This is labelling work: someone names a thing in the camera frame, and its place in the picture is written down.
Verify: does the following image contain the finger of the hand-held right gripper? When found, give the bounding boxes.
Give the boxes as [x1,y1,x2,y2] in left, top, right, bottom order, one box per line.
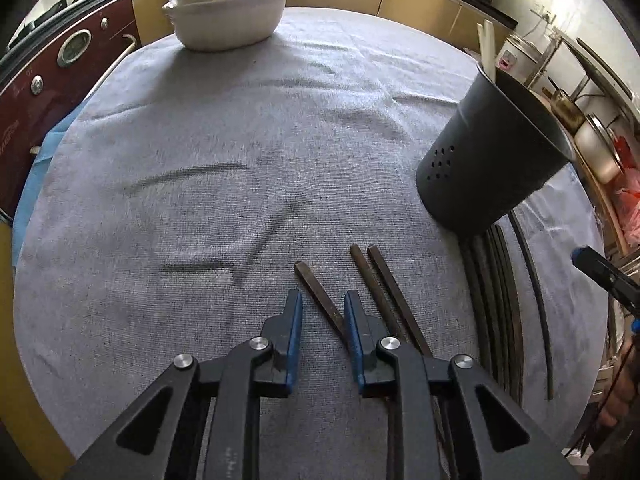
[571,245,640,311]

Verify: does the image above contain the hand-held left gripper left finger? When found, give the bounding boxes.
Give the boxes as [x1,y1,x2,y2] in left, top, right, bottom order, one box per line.
[75,289,304,480]

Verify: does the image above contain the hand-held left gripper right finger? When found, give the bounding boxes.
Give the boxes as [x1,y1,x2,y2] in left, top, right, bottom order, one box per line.
[343,290,576,480]

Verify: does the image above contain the black perforated utensil holder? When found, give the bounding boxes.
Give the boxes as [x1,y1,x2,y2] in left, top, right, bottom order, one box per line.
[416,66,576,237]

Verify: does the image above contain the red plastic bag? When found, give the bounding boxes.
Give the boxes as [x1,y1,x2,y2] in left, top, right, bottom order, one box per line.
[611,135,640,247]

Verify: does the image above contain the steel pan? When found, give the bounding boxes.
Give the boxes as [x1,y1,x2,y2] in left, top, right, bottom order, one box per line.
[574,115,626,184]

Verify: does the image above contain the brass pot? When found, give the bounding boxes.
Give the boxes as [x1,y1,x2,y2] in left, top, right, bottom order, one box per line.
[550,87,587,131]

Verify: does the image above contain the metal kitchen rack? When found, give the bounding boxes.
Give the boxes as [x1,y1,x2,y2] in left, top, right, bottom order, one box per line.
[525,25,640,261]

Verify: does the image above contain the white rice cooker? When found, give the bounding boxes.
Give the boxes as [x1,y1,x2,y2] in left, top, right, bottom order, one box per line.
[497,34,543,86]

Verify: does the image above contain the grey tablecloth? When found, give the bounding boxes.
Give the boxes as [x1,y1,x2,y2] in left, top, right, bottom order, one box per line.
[14,7,608,473]

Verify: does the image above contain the blue cloth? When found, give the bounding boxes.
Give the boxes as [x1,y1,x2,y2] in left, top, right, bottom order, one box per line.
[12,115,83,263]

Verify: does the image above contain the yellow kitchen cabinets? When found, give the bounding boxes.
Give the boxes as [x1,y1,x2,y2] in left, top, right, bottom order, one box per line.
[132,0,516,56]

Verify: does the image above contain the white basin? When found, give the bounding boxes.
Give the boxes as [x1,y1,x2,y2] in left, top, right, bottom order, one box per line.
[162,0,293,52]

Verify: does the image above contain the red kitchen appliance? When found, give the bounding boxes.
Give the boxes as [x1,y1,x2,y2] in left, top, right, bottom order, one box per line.
[0,0,143,216]

